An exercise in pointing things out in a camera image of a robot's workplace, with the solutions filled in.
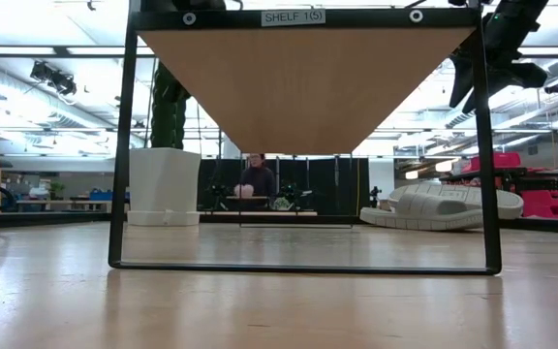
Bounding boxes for small black tripod device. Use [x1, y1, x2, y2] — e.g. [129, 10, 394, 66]
[368, 185, 383, 217]

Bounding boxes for black curtain partition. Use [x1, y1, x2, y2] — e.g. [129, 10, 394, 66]
[196, 155, 371, 218]

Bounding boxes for grey slide sandal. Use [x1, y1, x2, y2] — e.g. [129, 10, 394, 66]
[358, 206, 484, 232]
[387, 181, 525, 220]

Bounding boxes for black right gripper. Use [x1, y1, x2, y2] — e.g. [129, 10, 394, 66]
[448, 0, 550, 116]

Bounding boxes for background robot table station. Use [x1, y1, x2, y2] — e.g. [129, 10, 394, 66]
[201, 178, 319, 218]

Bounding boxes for white square plant pot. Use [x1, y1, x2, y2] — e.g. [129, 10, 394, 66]
[126, 147, 202, 228]

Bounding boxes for green cactus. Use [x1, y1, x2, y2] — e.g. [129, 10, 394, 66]
[150, 61, 192, 150]

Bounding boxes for red black cart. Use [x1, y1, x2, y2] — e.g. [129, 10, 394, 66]
[441, 151, 558, 220]

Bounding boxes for black metal rig frame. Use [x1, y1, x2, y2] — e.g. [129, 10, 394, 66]
[0, 210, 558, 237]

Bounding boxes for blue storage bins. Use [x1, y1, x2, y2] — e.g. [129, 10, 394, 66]
[88, 189, 130, 203]

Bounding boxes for small green potted plant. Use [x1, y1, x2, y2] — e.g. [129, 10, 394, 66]
[48, 180, 67, 201]

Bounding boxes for person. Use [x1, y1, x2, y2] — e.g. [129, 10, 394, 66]
[233, 152, 278, 212]

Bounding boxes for wooden shelf black metal frame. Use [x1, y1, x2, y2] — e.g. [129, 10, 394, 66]
[108, 0, 503, 276]

